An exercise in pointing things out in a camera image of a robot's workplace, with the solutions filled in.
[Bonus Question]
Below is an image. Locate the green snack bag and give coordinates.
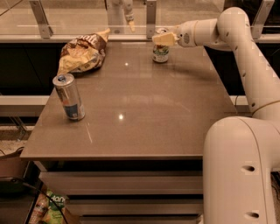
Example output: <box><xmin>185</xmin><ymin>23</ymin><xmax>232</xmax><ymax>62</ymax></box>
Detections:
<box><xmin>43</xmin><ymin>189</ymin><xmax>65</xmax><ymax>224</ymax></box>

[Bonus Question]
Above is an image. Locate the metal railing post right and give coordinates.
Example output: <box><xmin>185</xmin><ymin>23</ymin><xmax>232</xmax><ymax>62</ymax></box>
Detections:
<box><xmin>251</xmin><ymin>0</ymin><xmax>275</xmax><ymax>39</ymax></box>

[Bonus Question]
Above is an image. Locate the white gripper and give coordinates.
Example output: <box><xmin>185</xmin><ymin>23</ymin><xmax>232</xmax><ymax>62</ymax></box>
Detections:
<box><xmin>152</xmin><ymin>21</ymin><xmax>197</xmax><ymax>47</ymax></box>

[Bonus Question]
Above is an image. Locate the grey drawer cabinet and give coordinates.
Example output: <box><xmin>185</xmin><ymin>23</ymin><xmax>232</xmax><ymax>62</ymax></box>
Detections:
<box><xmin>22</xmin><ymin>43</ymin><xmax>235</xmax><ymax>222</ymax></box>

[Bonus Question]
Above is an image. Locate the brown bag on floor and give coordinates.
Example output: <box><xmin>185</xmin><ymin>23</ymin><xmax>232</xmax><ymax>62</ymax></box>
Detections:
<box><xmin>0</xmin><ymin>147</ymin><xmax>27</xmax><ymax>179</ymax></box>

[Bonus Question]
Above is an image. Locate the metal railing post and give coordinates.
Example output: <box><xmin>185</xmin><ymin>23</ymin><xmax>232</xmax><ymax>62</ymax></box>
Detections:
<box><xmin>29</xmin><ymin>0</ymin><xmax>53</xmax><ymax>39</ymax></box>
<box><xmin>251</xmin><ymin>0</ymin><xmax>275</xmax><ymax>39</ymax></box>
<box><xmin>146</xmin><ymin>0</ymin><xmax>157</xmax><ymax>39</ymax></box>

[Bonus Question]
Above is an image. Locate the white green 7up can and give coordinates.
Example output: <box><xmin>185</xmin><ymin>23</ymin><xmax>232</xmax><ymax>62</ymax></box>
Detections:
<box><xmin>151</xmin><ymin>27</ymin><xmax>170</xmax><ymax>64</ymax></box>

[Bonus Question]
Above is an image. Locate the metal railing post left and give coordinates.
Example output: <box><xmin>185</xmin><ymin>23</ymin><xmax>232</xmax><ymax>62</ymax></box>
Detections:
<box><xmin>29</xmin><ymin>0</ymin><xmax>53</xmax><ymax>39</ymax></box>

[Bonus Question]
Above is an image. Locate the metal railing post middle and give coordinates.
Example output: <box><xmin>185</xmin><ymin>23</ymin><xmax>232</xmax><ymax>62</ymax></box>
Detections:
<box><xmin>146</xmin><ymin>0</ymin><xmax>157</xmax><ymax>39</ymax></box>

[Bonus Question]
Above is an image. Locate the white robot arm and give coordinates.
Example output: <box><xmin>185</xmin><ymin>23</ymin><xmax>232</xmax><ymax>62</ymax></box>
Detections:
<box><xmin>152</xmin><ymin>7</ymin><xmax>280</xmax><ymax>224</ymax></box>

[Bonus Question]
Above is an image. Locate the brown yellow chip bag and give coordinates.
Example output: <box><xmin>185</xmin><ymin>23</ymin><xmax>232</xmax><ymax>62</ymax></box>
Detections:
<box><xmin>57</xmin><ymin>29</ymin><xmax>110</xmax><ymax>74</ymax></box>

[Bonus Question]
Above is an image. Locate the silver blue redbull can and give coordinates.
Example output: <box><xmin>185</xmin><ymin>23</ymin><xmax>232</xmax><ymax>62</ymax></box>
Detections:
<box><xmin>52</xmin><ymin>73</ymin><xmax>85</xmax><ymax>121</ymax></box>

